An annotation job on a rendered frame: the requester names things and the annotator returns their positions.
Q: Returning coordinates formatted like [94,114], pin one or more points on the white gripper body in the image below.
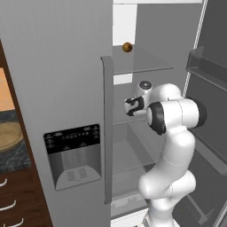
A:
[130,108]

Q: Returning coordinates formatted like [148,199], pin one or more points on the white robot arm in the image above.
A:
[177,142]

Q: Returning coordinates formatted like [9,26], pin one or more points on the glass fridge shelf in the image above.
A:
[121,112]
[139,60]
[130,153]

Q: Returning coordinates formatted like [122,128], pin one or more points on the grey fridge interior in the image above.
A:
[153,35]

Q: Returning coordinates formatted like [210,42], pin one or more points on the grey fridge door with dispenser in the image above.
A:
[59,74]

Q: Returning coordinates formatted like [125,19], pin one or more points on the open grey fridge door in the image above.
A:
[212,124]

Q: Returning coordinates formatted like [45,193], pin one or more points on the white fridge crisper drawer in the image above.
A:
[127,201]

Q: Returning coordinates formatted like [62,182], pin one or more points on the tan round bowl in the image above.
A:
[9,136]

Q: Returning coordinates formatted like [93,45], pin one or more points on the brown round fruit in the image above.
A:
[127,47]

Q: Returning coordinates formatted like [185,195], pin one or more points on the grey door bin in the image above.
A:
[207,69]

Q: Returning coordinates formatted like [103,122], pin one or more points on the dark wood drawer front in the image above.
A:
[17,181]
[35,220]
[25,202]

